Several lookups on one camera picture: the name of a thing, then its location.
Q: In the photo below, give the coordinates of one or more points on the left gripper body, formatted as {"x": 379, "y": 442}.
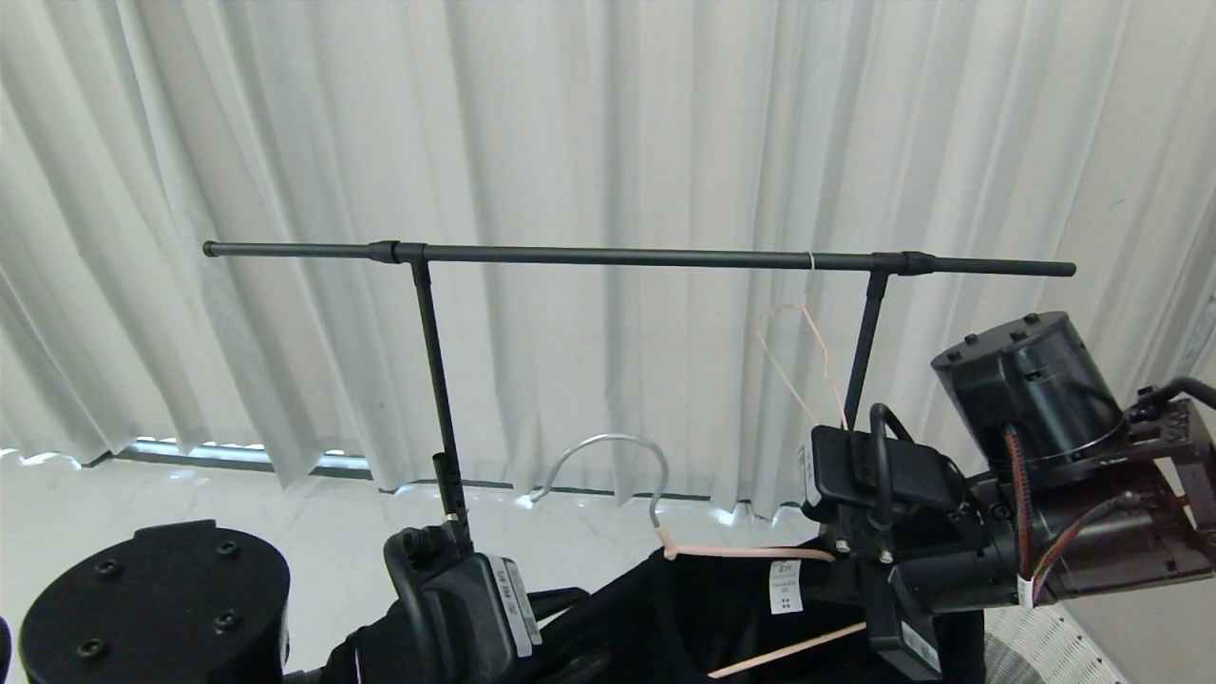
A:
{"x": 475, "y": 617}

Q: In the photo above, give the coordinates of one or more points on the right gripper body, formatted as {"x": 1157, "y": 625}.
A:
{"x": 950, "y": 579}

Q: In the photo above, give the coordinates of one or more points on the black garment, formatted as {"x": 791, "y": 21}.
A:
{"x": 665, "y": 627}

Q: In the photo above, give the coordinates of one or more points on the pink clothes hanger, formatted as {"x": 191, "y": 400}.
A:
{"x": 825, "y": 375}
{"x": 741, "y": 552}

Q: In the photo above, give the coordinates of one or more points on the white laundry basket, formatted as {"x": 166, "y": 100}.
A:
{"x": 1035, "y": 655}

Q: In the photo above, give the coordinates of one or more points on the black clothes rack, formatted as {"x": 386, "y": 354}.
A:
{"x": 617, "y": 256}

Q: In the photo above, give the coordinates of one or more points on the window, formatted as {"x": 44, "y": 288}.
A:
{"x": 237, "y": 456}

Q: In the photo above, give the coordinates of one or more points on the white curtain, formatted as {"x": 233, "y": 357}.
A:
{"x": 617, "y": 123}

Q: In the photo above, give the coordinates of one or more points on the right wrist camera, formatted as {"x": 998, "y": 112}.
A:
{"x": 883, "y": 470}

